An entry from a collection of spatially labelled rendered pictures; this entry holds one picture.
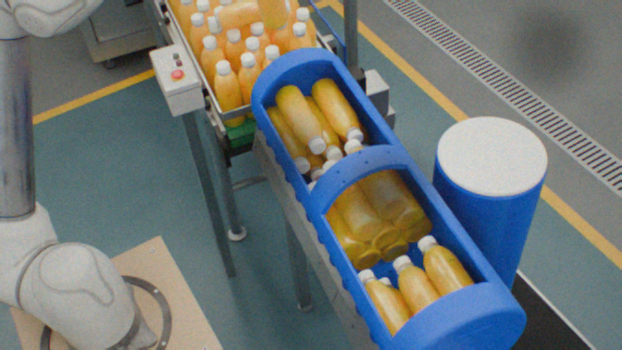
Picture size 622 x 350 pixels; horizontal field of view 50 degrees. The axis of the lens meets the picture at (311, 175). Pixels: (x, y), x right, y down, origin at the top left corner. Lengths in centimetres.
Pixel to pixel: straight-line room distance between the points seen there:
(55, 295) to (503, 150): 113
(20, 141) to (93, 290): 32
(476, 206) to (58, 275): 100
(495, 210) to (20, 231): 110
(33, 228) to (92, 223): 169
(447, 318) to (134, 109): 261
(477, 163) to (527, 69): 198
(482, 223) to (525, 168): 18
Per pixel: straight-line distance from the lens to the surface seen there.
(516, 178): 176
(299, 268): 243
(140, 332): 155
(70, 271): 138
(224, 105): 202
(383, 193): 147
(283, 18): 185
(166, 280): 163
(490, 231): 183
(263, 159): 202
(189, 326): 156
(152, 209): 312
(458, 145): 181
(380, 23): 395
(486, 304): 130
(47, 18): 117
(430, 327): 128
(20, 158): 142
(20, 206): 147
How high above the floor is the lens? 233
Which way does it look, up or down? 49 degrees down
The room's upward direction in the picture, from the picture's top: 5 degrees counter-clockwise
